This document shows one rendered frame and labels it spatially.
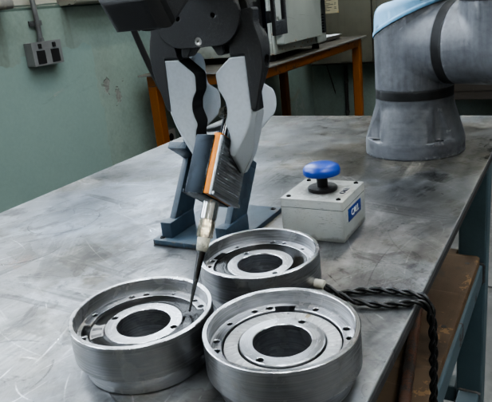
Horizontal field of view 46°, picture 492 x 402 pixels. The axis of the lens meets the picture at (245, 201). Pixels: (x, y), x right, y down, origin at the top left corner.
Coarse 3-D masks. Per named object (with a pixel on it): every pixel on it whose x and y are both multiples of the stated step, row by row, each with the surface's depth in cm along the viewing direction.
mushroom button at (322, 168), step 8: (320, 160) 63; (328, 160) 63; (304, 168) 62; (312, 168) 61; (320, 168) 61; (328, 168) 61; (336, 168) 61; (312, 176) 61; (320, 176) 60; (328, 176) 60; (320, 184) 62
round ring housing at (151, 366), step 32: (128, 288) 47; (160, 288) 47; (128, 320) 44; (160, 320) 45; (96, 352) 38; (128, 352) 38; (160, 352) 38; (192, 352) 40; (96, 384) 41; (128, 384) 39; (160, 384) 40
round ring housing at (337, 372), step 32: (288, 288) 43; (224, 320) 42; (288, 320) 41; (352, 320) 39; (256, 352) 38; (288, 352) 41; (320, 352) 37; (352, 352) 36; (224, 384) 36; (256, 384) 34; (288, 384) 34; (320, 384) 34
